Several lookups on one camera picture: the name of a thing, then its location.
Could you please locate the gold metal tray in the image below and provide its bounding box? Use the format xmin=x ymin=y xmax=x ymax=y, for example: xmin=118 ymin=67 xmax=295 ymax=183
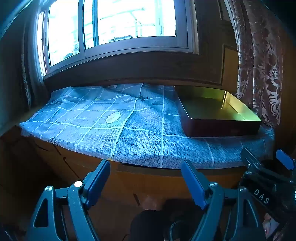
xmin=174 ymin=85 xmax=262 ymax=138

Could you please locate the blue checked cloth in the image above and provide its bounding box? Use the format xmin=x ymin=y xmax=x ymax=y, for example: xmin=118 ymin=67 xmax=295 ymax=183
xmin=20 ymin=83 xmax=274 ymax=169

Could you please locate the window with grey frame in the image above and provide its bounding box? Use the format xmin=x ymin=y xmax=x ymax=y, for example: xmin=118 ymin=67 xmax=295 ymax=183
xmin=37 ymin=1 xmax=196 ymax=76

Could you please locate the wooden cabinet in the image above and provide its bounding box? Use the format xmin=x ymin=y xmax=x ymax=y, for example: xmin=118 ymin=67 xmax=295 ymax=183
xmin=0 ymin=124 xmax=246 ymax=241

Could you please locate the brown floral curtain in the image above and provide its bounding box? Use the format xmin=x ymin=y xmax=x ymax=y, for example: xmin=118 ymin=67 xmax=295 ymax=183
xmin=225 ymin=1 xmax=283 ymax=128

